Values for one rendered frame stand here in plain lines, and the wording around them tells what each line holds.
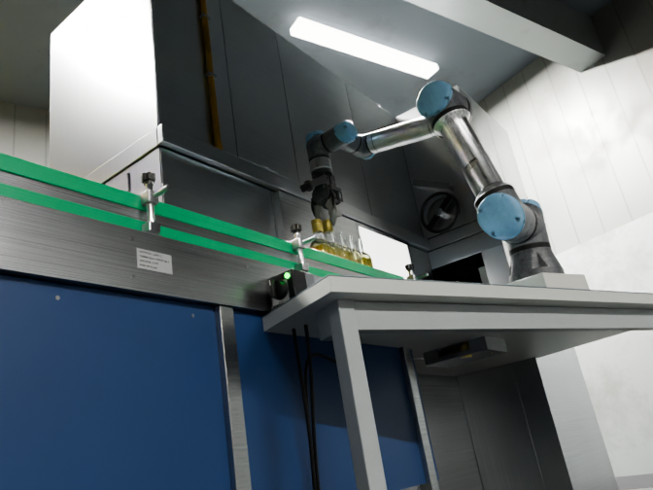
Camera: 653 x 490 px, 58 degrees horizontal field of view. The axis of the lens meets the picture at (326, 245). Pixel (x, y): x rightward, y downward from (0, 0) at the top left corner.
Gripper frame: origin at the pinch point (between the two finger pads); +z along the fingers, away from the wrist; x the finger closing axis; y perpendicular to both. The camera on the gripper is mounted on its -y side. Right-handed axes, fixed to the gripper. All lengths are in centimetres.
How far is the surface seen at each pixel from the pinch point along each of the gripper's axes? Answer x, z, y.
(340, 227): 12.3, -9.7, 27.0
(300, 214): 12.2, -9.1, 2.8
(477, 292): -53, 44, -23
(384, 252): 13, -6, 58
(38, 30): 176, -195, -8
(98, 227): -16, 30, -94
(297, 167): 15.2, -31.7, 9.6
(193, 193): 15.1, -4.7, -43.6
